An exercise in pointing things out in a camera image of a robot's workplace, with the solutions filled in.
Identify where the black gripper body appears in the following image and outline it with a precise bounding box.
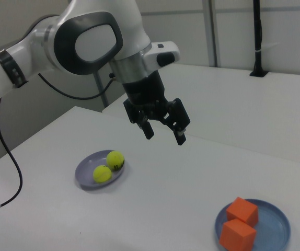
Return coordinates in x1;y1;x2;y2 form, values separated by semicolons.
122;72;171;120

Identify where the yellow tennis ball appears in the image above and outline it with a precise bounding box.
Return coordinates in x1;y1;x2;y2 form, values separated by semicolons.
106;151;125;171
93;165;112;184

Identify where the orange foam cube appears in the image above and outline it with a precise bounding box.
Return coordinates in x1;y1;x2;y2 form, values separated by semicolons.
219;219;258;251
226;197;259;226

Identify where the purple plate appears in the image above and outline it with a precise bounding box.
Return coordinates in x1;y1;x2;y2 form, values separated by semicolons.
74;150;126;191

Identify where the blue plate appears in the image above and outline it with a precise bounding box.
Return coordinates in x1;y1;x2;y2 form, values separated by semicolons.
214;198;292;251

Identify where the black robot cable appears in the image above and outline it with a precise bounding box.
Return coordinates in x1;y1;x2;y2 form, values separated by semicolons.
0;73;116;214

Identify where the white cable tie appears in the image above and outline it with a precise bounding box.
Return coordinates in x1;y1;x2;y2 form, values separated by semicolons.
254;42;281;53

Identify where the black camera pole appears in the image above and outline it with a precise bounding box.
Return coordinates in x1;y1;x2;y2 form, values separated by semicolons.
249;0;269;78

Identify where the black cable strap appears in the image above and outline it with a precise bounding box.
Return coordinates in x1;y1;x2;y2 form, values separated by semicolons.
0;49;29;89

